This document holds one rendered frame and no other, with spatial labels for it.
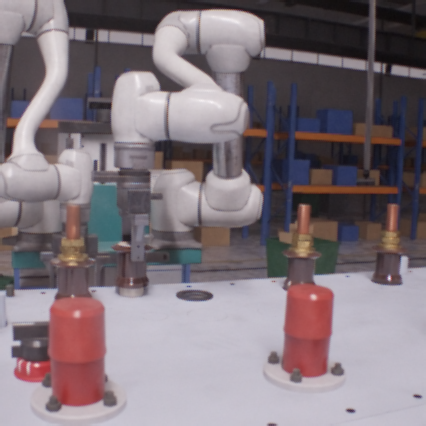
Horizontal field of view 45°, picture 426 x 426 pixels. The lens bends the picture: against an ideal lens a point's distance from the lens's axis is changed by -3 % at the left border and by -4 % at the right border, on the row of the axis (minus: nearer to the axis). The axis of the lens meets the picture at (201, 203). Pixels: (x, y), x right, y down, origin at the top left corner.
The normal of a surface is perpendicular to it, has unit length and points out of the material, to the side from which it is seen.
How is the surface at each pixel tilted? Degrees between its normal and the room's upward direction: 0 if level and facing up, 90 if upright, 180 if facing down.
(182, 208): 91
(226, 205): 114
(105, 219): 90
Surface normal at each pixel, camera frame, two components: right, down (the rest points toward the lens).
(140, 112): -0.01, 0.09
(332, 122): 0.32, 0.11
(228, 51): -0.07, 0.61
